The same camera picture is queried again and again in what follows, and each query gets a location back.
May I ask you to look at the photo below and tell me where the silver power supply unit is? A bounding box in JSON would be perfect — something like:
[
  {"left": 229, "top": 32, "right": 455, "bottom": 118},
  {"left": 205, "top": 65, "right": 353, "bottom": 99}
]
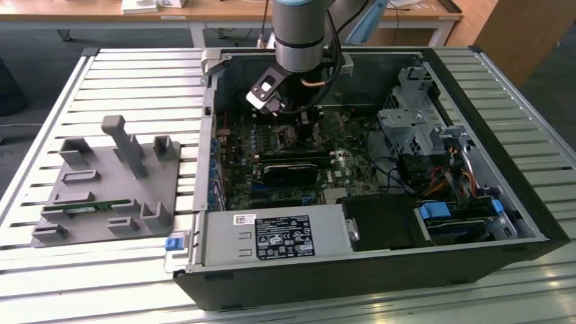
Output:
[{"left": 197, "top": 204, "right": 355, "bottom": 269}]

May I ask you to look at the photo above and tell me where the black cable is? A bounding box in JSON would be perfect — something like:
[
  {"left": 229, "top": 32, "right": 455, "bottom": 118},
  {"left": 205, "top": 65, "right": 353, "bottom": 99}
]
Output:
[{"left": 371, "top": 155, "right": 422, "bottom": 196}]

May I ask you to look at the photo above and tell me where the green motherboard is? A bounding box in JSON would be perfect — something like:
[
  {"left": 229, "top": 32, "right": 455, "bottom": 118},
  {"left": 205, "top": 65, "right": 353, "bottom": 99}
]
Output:
[{"left": 214, "top": 107, "right": 389, "bottom": 211}]

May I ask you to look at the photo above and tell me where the wooden desk white frame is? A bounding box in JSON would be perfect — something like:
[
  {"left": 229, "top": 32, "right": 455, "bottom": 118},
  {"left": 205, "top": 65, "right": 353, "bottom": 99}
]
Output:
[
  {"left": 0, "top": 0, "right": 191, "bottom": 41},
  {"left": 187, "top": 0, "right": 463, "bottom": 48}
]

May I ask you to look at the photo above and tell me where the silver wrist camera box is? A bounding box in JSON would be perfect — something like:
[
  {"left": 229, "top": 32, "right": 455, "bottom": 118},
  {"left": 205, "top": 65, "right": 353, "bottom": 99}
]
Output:
[{"left": 245, "top": 74, "right": 287, "bottom": 117}]

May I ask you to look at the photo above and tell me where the orange yellow wire bundle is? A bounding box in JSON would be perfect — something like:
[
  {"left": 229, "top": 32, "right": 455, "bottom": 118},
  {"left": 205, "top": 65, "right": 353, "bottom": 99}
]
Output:
[{"left": 422, "top": 167, "right": 477, "bottom": 198}]

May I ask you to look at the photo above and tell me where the thin silver cpu locking lever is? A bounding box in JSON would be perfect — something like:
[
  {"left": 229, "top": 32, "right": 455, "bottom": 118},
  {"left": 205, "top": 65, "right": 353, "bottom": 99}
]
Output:
[{"left": 319, "top": 115, "right": 350, "bottom": 146}]

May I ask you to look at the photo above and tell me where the grey plastic parts rack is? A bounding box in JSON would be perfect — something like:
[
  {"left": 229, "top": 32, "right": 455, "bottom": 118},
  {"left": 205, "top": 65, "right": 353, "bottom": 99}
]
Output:
[{"left": 29, "top": 114, "right": 183, "bottom": 250}]

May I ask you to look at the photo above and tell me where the green ram stick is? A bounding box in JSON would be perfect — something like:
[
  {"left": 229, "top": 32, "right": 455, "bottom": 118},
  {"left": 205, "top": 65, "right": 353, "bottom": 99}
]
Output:
[{"left": 39, "top": 198, "right": 135, "bottom": 217}]

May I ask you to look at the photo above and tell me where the black open pc case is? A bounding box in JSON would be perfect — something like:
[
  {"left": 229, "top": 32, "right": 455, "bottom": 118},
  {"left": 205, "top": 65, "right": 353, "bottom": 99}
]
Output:
[{"left": 173, "top": 47, "right": 571, "bottom": 313}]

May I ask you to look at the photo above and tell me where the wooden cabinet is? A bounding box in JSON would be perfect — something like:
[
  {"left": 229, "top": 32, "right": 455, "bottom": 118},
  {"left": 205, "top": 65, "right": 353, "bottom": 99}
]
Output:
[{"left": 443, "top": 0, "right": 576, "bottom": 88}]

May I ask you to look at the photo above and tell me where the metal cpu socket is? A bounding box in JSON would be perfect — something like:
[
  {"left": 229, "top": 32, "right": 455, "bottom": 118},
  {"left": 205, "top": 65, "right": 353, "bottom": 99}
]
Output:
[{"left": 274, "top": 124, "right": 325, "bottom": 151}]

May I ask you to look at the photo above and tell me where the black hard disk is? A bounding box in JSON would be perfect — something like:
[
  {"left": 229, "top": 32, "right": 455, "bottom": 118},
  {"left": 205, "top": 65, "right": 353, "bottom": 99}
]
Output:
[{"left": 425, "top": 219, "right": 494, "bottom": 244}]

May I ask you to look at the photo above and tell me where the silver perforated disk cage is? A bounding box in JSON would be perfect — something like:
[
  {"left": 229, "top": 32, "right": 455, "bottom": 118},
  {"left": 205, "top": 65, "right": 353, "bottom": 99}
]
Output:
[{"left": 375, "top": 65, "right": 450, "bottom": 159}]

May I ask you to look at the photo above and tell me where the black drive bay cover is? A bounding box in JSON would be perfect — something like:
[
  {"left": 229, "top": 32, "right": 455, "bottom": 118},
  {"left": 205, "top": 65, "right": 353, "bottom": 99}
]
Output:
[{"left": 341, "top": 195, "right": 429, "bottom": 252}]

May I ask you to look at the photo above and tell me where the black graphics card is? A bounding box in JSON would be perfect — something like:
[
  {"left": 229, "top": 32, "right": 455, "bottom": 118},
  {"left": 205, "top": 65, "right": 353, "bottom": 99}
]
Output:
[{"left": 261, "top": 161, "right": 321, "bottom": 187}]

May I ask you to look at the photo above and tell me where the blue disk carrier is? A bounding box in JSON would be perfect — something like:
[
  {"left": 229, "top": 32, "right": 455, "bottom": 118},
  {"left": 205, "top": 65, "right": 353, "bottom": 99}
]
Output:
[{"left": 415, "top": 198, "right": 505, "bottom": 223}]

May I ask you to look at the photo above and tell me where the black ram slot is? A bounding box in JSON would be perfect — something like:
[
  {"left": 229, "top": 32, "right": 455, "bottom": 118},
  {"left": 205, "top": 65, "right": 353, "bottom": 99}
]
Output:
[
  {"left": 258, "top": 155, "right": 333, "bottom": 162},
  {"left": 258, "top": 151, "right": 333, "bottom": 157}
]

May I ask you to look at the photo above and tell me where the silver chipset heatsink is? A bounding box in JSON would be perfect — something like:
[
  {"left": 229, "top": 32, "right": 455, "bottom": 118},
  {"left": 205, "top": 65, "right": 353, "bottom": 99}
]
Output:
[{"left": 322, "top": 188, "right": 347, "bottom": 205}]

